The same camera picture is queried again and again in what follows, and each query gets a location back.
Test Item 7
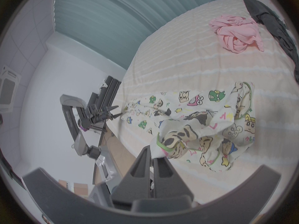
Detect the pink garment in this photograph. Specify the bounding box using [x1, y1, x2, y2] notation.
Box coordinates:
[209, 15, 265, 54]

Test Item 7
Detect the pile of clothes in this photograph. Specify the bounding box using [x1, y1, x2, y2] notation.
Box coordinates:
[243, 0, 299, 82]

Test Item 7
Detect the bed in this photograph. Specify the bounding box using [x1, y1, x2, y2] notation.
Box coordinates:
[106, 0, 299, 206]

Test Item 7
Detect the blue-green curtain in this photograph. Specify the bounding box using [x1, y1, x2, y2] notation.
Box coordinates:
[52, 0, 243, 70]

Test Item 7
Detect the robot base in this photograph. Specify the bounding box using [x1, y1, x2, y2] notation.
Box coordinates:
[89, 153, 122, 207]

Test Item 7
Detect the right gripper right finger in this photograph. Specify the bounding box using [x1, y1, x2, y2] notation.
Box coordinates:
[153, 157, 195, 211]

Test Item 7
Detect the white printed pyjama top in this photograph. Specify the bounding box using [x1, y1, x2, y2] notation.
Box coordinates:
[121, 81, 256, 173]

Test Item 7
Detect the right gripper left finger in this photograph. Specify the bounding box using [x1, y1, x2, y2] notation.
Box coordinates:
[112, 145, 152, 210]

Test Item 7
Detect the white ceiling air vent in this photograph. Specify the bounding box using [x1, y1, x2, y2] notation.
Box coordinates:
[0, 65, 22, 113]

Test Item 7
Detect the dark grey shelf unit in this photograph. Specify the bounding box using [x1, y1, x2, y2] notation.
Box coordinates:
[92, 76, 122, 107]

